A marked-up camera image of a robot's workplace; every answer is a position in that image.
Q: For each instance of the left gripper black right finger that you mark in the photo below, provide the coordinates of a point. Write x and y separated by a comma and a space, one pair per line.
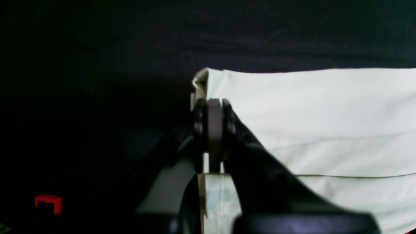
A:
272, 199

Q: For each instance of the black table cloth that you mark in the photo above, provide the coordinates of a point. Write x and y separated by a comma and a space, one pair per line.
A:
88, 87

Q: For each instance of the bottom blue-red bar clamp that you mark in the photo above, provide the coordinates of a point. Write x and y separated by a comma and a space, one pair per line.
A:
50, 203

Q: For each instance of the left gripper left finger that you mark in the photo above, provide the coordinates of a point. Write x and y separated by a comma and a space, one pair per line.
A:
170, 196

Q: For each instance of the light green T-shirt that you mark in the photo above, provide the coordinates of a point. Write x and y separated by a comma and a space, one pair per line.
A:
348, 134

